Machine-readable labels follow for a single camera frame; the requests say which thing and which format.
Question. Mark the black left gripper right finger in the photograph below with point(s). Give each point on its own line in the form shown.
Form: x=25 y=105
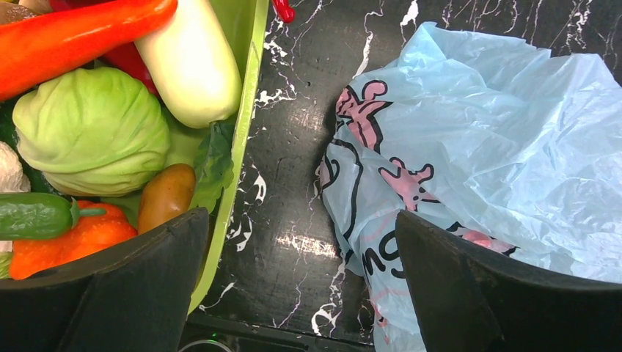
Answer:
x=469 y=298

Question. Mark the green cucumber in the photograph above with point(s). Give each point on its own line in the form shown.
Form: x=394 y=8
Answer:
x=40 y=216

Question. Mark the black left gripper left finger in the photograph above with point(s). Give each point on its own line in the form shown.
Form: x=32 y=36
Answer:
x=133 y=296

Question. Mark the green vegetable basket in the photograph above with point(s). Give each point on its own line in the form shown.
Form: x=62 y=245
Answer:
x=244 y=24

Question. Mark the red chili pepper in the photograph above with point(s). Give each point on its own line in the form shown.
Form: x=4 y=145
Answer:
x=284 y=10

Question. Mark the green lettuce leaf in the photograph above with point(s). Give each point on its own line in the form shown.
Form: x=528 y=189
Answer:
x=213 y=165

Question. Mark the orange carrot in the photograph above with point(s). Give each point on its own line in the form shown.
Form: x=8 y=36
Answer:
x=44 y=47

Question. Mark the brown potato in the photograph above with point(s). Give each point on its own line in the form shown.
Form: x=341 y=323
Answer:
x=166 y=196

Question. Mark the light blue plastic bag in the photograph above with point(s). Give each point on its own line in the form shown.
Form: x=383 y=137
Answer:
x=488 y=137

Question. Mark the white radish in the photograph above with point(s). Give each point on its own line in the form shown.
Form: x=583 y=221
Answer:
x=193 y=66

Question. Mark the orange bell pepper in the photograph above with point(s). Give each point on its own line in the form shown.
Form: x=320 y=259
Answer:
x=92 y=234

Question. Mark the green cabbage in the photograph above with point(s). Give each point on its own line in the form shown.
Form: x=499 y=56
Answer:
x=96 y=132

